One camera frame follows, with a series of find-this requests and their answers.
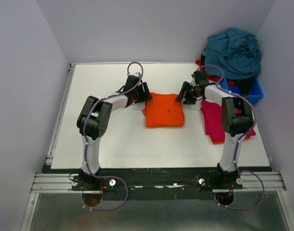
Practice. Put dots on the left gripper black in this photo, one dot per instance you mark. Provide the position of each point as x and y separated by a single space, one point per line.
144 92

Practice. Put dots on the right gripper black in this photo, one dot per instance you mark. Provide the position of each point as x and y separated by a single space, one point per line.
185 92

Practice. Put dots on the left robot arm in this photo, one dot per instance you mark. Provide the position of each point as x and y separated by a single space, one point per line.
94 118

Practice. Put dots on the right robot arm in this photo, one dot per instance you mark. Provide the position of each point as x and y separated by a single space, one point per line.
237 115

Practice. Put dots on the folded magenta t shirt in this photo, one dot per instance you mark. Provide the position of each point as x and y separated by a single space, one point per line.
214 120

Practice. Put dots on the teal crumpled t shirt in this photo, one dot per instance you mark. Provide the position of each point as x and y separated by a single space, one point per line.
233 53

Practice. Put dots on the blue plastic bin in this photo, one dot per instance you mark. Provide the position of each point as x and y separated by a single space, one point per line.
255 95

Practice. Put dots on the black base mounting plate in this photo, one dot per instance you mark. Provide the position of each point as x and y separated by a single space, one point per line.
149 184

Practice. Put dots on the aluminium extrusion rail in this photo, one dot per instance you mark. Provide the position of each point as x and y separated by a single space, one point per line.
60 183

